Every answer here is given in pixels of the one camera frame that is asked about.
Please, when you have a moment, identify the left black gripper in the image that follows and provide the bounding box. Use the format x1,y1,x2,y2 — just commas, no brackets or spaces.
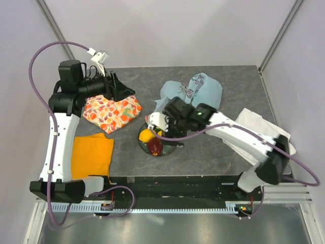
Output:
78,66,135,102

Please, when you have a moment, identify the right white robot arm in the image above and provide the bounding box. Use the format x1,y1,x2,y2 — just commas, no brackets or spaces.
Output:
156,97,289,200

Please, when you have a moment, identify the floral orange cloth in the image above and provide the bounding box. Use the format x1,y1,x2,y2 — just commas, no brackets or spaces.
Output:
82,95,142,134

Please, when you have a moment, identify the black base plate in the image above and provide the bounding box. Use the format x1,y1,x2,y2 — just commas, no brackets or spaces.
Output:
104,175,262,202

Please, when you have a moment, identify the light blue cable duct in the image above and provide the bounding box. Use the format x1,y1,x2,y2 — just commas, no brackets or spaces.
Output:
47,201,252,214

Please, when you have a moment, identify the blue ceramic plate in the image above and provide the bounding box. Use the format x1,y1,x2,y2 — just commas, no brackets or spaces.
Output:
138,123,176,157

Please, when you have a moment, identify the light blue plastic bag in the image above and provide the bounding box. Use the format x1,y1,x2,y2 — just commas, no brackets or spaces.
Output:
154,73,222,112

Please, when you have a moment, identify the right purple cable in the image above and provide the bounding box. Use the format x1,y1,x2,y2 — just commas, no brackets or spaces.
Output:
148,123,320,221

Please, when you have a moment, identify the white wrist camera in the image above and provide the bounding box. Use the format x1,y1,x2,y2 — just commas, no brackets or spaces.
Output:
87,48,109,77
148,112,169,132

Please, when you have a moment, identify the yellow fake lemon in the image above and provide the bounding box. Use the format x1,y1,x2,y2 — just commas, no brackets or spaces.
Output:
139,129,155,143

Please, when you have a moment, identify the purple cable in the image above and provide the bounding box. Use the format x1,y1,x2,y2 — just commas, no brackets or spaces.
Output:
148,123,320,221
28,41,135,231

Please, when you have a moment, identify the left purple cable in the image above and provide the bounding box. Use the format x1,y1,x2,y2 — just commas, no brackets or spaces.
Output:
28,41,135,231

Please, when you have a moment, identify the fake red mango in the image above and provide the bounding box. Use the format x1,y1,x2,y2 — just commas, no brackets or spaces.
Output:
147,137,164,156

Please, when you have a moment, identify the white towel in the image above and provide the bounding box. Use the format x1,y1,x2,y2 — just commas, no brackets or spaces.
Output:
223,108,291,166

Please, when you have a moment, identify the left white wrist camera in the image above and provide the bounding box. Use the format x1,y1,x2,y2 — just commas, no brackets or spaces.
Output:
87,48,109,77

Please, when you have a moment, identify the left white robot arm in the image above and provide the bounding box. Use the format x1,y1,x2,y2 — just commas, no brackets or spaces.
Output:
29,60,136,203

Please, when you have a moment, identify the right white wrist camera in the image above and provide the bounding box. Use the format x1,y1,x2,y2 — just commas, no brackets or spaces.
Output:
148,112,169,132

